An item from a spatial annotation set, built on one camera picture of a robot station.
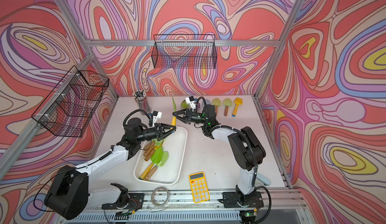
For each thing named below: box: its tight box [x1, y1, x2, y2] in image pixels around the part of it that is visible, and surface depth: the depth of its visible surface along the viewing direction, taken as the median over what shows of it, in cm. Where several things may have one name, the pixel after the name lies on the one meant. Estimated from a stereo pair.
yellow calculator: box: [188, 171, 211, 204], surface depth 78 cm
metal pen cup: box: [132, 89, 152, 116], surface depth 100 cm
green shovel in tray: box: [138, 146, 164, 180], surface depth 88 cm
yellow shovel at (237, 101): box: [231, 97, 243, 118], surface depth 116 cm
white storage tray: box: [133, 126, 188, 186], surface depth 85 cm
